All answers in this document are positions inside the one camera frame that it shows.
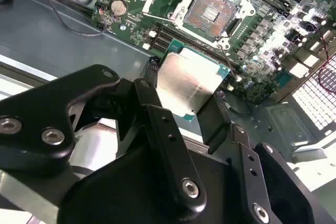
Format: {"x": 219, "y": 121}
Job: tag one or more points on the silver CPU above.
{"x": 189, "y": 82}

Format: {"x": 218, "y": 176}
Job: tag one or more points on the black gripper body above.
{"x": 118, "y": 195}

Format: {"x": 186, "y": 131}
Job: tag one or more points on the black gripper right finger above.
{"x": 245, "y": 166}

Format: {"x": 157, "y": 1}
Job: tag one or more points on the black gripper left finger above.
{"x": 39, "y": 103}

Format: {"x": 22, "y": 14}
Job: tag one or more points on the metal locking lever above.
{"x": 227, "y": 58}

